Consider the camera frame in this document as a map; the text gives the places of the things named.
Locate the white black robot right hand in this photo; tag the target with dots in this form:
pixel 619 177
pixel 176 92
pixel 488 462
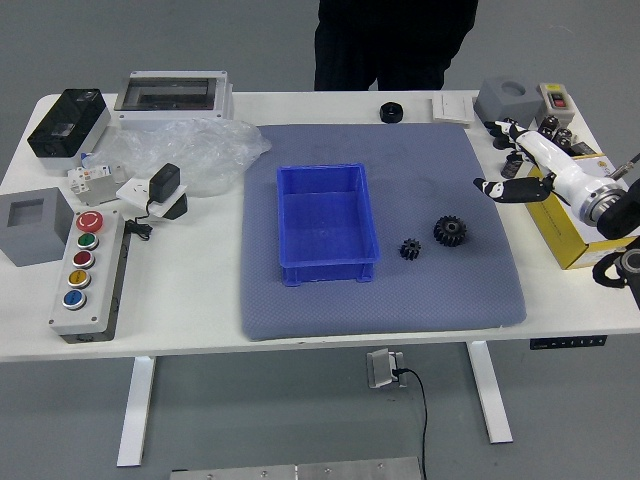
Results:
pixel 550 157

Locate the big black gear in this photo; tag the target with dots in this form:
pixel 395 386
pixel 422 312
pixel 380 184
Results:
pixel 450 231

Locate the small black gear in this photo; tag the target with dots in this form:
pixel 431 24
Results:
pixel 411 248

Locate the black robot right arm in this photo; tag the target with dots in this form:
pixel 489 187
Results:
pixel 620 215

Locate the yellow white cardboard box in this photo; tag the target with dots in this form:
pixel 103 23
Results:
pixel 560 227

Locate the grey distribution box clear lid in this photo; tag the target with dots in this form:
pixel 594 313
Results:
pixel 170 95

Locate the grey five-button control box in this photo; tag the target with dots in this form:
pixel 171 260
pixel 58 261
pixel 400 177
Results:
pixel 82 300

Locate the brown cylindrical capacitor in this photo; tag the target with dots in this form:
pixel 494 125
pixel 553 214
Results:
pixel 511 166
pixel 546 131
pixel 563 137
pixel 550 124

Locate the small flat black component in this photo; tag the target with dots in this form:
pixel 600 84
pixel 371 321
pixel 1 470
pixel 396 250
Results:
pixel 584 148

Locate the grey block with round hole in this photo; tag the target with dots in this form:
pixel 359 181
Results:
pixel 505 97

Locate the black table control panel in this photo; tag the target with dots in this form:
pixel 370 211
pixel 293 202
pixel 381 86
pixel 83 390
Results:
pixel 567 342

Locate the person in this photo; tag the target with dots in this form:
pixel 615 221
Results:
pixel 395 40

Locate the grey-blue mat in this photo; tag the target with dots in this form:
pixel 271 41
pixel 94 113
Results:
pixel 400 300

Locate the blue plastic bin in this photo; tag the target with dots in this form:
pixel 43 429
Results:
pixel 325 220

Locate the white table leg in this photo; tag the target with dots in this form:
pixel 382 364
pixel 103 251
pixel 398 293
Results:
pixel 135 410
pixel 492 395

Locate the silver floor socket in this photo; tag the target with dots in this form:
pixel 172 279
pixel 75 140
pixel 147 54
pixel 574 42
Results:
pixel 381 367

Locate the clear plastic bag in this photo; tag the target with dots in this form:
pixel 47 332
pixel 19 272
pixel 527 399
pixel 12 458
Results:
pixel 200 150

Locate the black power adapter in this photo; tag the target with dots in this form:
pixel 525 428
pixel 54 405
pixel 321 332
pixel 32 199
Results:
pixel 164 182

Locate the grey metal plate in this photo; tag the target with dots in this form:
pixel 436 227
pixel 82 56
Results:
pixel 300 470

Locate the white circuit breaker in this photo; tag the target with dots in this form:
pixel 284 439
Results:
pixel 95 182

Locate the grey block with square hole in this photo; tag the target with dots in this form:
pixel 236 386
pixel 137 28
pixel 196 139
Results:
pixel 35 235

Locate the grey two-button switch box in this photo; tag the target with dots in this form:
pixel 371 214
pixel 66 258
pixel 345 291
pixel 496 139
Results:
pixel 556 100

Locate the white wall switch panel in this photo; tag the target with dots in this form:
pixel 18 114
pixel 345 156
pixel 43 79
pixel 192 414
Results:
pixel 452 109

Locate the black enclosure with grey base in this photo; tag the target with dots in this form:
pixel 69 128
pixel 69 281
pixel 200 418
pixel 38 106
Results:
pixel 65 125

